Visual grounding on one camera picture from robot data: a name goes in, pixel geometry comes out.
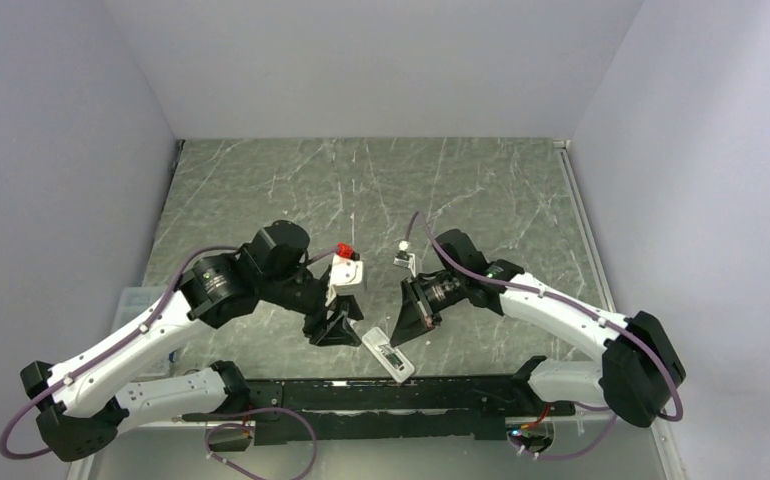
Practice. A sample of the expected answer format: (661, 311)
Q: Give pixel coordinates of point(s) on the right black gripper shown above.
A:
(413, 319)

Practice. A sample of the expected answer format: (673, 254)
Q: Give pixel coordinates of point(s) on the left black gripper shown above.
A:
(339, 330)

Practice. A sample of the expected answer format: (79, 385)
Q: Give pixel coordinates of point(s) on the white remote control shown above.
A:
(378, 343)

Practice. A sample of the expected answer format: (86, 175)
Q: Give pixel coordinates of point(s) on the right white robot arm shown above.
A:
(631, 368)

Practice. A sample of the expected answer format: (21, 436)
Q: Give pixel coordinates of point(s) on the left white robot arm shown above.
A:
(84, 403)

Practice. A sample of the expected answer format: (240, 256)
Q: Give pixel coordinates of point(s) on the clear plastic organizer box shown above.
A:
(133, 302)

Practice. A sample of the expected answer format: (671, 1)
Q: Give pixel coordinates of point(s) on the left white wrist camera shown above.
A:
(346, 275)

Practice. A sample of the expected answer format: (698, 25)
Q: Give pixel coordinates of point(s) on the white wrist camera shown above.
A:
(405, 259)
(346, 275)

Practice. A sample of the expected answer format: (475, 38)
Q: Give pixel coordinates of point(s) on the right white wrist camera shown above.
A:
(405, 259)

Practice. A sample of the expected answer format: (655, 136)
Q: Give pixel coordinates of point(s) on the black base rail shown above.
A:
(483, 407)

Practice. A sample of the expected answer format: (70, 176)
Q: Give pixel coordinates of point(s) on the aluminium frame rail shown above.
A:
(561, 151)

